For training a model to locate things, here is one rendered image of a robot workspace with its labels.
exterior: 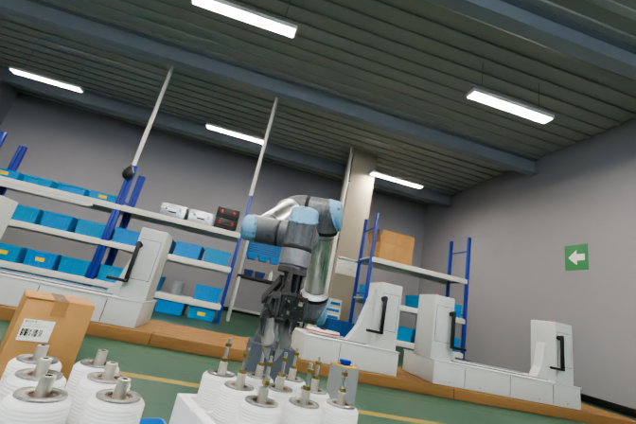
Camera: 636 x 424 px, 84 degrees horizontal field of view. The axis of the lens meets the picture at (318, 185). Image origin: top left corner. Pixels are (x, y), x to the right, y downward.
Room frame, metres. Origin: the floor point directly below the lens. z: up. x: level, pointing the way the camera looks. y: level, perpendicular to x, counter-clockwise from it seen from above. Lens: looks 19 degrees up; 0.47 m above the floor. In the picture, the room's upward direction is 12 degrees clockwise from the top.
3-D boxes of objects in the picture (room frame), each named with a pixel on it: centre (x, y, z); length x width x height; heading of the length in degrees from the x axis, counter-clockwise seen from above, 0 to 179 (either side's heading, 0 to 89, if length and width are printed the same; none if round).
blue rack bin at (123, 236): (5.51, 2.59, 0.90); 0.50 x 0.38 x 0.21; 10
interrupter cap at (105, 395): (0.75, 0.27, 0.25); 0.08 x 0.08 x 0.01
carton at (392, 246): (6.28, -1.47, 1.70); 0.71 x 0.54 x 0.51; 104
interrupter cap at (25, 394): (0.68, 0.37, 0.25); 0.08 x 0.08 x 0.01
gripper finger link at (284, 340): (0.90, 0.00, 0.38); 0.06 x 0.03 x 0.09; 22
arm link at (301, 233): (0.90, 0.02, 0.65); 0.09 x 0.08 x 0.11; 172
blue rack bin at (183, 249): (5.66, 1.73, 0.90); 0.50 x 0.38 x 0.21; 9
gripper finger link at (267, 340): (0.89, 0.04, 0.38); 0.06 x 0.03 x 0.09; 22
